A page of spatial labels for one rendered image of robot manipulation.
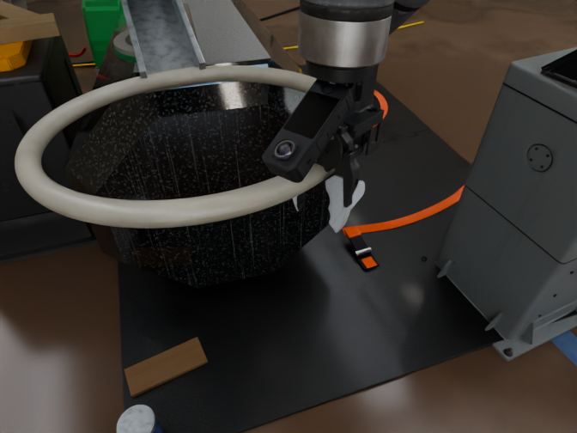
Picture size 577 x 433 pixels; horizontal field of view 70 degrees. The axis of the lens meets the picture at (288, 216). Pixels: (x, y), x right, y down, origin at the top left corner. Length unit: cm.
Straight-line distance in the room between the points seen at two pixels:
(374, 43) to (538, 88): 90
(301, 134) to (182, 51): 57
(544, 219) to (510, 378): 55
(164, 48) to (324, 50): 59
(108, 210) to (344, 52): 29
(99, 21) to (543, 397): 298
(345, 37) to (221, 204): 20
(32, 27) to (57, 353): 111
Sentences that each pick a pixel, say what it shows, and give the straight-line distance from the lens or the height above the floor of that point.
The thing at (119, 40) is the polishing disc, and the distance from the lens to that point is 129.
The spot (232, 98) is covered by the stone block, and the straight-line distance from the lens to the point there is 112.
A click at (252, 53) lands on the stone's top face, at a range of 120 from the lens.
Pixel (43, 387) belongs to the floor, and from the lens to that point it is 164.
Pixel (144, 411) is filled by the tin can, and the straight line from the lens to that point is 131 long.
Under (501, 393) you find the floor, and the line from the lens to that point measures 158.
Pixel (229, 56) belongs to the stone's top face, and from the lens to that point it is 119.
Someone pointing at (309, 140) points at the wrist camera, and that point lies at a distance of 42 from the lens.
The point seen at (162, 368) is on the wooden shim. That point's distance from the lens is 148.
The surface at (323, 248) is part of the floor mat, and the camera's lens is 175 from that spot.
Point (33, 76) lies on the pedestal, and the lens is 161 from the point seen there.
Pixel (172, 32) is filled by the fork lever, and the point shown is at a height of 99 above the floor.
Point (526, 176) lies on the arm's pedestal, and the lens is 136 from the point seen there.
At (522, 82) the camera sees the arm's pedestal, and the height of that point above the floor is 82.
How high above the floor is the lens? 130
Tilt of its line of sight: 43 degrees down
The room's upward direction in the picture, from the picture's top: straight up
